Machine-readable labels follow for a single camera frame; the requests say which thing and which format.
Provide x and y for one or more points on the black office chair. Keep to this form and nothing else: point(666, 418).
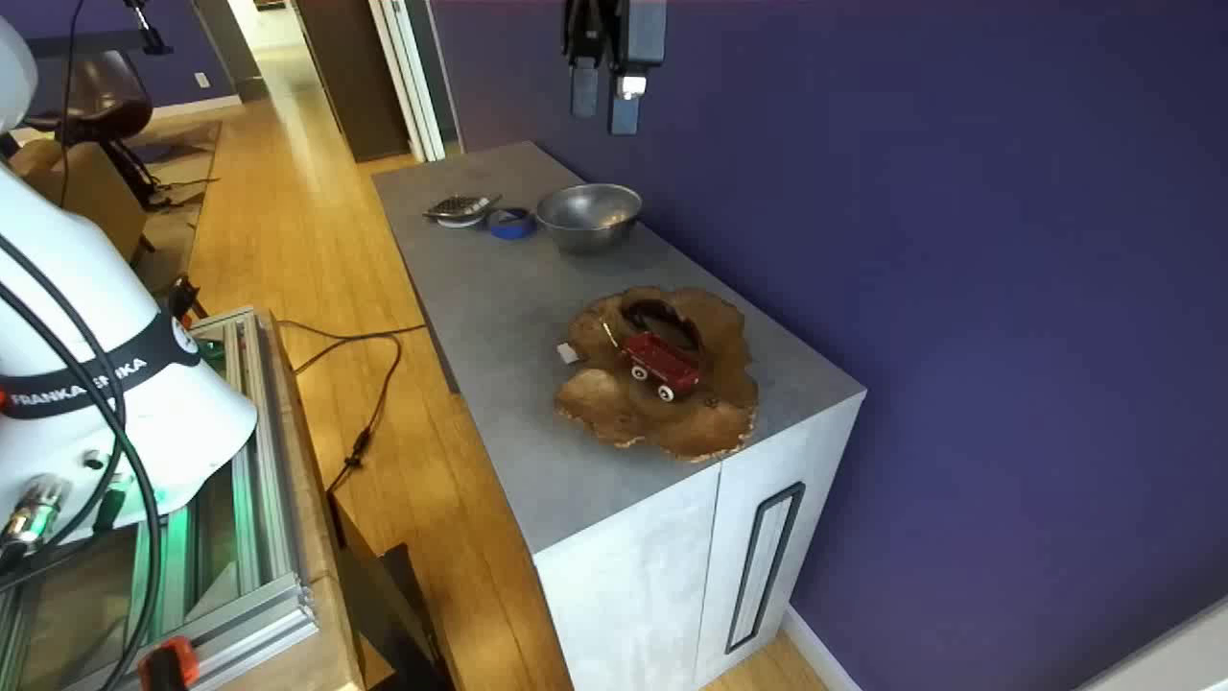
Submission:
point(110, 108)

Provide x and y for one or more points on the black sunglasses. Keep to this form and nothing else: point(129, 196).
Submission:
point(666, 318)

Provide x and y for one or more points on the red toy wagon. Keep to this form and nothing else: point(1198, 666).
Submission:
point(660, 366)

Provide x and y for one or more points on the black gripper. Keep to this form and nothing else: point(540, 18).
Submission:
point(614, 26)

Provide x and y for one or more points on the silver metal bowl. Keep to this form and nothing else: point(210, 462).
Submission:
point(587, 215)

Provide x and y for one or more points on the small wooden stick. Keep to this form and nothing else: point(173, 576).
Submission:
point(607, 337)

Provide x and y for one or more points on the brown wooden tray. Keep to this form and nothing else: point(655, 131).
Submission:
point(638, 418)

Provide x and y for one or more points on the white door frame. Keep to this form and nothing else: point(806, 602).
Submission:
point(416, 70)

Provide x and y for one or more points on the black floor box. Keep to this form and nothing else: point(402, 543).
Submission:
point(390, 620)

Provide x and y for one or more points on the grey cabinet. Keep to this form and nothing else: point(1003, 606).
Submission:
point(561, 424)

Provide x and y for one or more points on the blue tape roll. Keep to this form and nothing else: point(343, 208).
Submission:
point(513, 226)

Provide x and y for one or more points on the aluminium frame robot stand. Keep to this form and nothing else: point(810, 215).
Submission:
point(242, 539)

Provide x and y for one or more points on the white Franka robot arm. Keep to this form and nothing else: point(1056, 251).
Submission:
point(89, 332)

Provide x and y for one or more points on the small white block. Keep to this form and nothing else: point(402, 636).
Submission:
point(565, 351)

